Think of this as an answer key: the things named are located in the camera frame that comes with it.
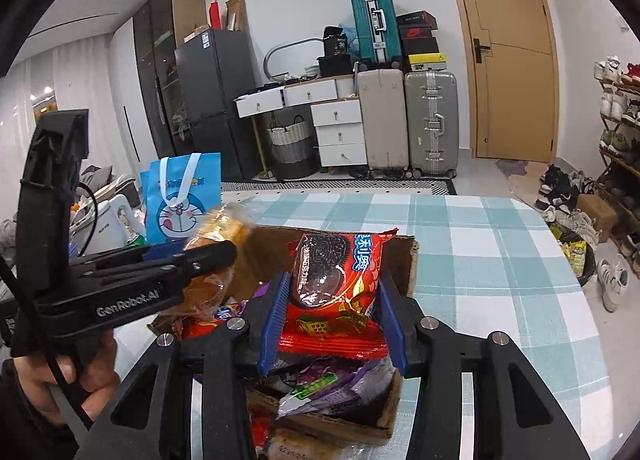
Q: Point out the stacked shoe boxes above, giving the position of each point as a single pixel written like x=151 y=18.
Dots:
x=418 y=42

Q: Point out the purple snack bag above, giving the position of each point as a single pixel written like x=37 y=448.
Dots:
x=333 y=386

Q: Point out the wooden shoe rack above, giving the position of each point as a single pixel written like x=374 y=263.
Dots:
x=618 y=184

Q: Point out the red triangular chip bag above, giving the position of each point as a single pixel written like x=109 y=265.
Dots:
x=189 y=327

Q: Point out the black refrigerator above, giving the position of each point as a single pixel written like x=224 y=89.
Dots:
x=215 y=68

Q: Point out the beige suitcase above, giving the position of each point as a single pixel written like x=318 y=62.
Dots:
x=383 y=110

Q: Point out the cardboard box on floor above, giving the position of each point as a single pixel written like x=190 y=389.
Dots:
x=603 y=216

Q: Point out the silver suitcase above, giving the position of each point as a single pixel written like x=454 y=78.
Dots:
x=433 y=122

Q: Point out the red Oreo cookie packet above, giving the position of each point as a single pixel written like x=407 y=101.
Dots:
x=333 y=292

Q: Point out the wooden door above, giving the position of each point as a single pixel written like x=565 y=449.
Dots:
x=513 y=78

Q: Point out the white kettle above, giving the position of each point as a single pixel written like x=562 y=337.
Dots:
x=112 y=225

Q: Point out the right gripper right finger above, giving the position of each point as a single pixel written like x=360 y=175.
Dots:
x=515 y=416

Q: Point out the orange bread packet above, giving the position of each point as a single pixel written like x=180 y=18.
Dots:
x=212 y=253

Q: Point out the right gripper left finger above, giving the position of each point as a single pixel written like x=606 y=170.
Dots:
x=150 y=415

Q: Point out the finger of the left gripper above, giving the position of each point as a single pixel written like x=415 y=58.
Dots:
x=126 y=256
x=165 y=269

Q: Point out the blue Doraemon tote bag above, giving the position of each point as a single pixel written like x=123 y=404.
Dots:
x=177 y=193

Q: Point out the woven laundry basket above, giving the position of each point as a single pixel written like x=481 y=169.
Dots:
x=292 y=148

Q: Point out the person's left hand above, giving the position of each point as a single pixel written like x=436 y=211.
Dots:
x=99 y=379

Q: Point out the brown cardboard box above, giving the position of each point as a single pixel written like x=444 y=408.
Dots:
x=270 y=250

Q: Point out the teal suitcase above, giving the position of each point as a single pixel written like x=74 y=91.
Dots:
x=377 y=32

